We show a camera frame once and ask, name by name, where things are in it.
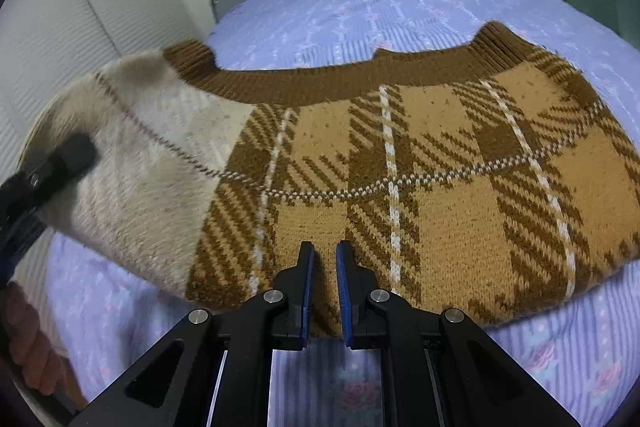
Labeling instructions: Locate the person's left hand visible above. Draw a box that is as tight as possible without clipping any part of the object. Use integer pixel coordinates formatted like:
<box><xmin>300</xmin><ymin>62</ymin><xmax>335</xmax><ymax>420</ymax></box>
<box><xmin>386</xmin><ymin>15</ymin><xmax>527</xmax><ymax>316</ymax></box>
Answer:
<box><xmin>5</xmin><ymin>284</ymin><xmax>68</xmax><ymax>398</ymax></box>

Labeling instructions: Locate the brown plaid knit sweater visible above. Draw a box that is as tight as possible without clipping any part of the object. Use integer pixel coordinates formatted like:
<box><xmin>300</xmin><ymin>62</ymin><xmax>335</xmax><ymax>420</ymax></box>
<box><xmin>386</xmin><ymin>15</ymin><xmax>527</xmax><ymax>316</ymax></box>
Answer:
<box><xmin>17</xmin><ymin>21</ymin><xmax>640</xmax><ymax>360</ymax></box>

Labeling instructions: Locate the white louvered wardrobe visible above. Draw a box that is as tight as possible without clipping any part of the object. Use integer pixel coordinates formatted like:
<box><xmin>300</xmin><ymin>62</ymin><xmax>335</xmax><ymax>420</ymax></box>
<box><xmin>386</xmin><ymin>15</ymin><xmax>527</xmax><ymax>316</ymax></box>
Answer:
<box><xmin>0</xmin><ymin>0</ymin><xmax>206</xmax><ymax>168</ymax></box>

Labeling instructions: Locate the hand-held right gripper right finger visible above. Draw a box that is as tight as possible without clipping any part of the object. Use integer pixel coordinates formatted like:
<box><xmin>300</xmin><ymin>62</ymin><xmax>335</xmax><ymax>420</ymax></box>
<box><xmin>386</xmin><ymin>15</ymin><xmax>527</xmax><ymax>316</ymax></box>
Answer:
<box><xmin>335</xmin><ymin>241</ymin><xmax>583</xmax><ymax>427</ymax></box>

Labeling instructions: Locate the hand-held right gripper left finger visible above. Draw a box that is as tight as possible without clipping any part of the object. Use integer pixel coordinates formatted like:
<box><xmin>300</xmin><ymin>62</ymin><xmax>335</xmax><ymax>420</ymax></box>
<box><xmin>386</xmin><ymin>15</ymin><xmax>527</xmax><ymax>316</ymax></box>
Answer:
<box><xmin>67</xmin><ymin>241</ymin><xmax>317</xmax><ymax>427</ymax></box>

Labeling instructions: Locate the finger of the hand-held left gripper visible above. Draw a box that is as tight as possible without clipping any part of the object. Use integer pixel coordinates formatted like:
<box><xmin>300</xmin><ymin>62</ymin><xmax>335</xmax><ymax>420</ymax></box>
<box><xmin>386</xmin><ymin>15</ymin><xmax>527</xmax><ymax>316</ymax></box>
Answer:
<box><xmin>0</xmin><ymin>133</ymin><xmax>97</xmax><ymax>220</ymax></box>
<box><xmin>0</xmin><ymin>209</ymin><xmax>41</xmax><ymax>280</ymax></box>

